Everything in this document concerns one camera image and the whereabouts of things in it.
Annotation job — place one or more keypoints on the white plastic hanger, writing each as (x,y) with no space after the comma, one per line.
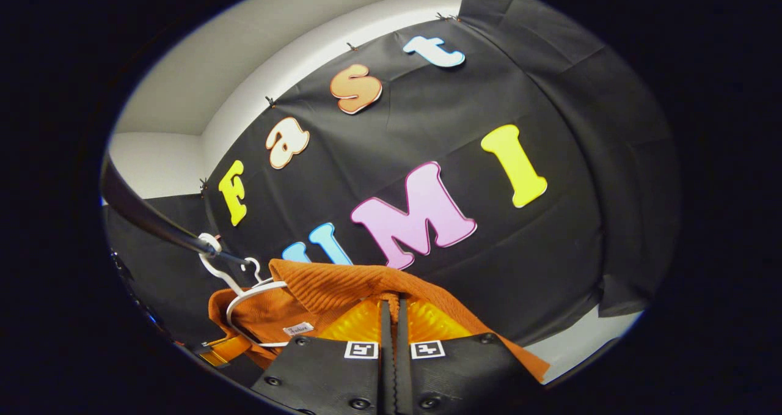
(209,237)
(256,291)

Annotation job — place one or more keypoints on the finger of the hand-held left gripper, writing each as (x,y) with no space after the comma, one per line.
(223,352)

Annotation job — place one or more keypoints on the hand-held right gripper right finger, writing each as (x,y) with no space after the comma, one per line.
(464,372)

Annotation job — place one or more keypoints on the black clothes rack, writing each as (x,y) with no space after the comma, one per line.
(146,216)

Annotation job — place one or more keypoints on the black backdrop cloth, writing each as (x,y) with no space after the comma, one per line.
(550,250)

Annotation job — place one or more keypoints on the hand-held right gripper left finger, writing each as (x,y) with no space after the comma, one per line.
(330,378)

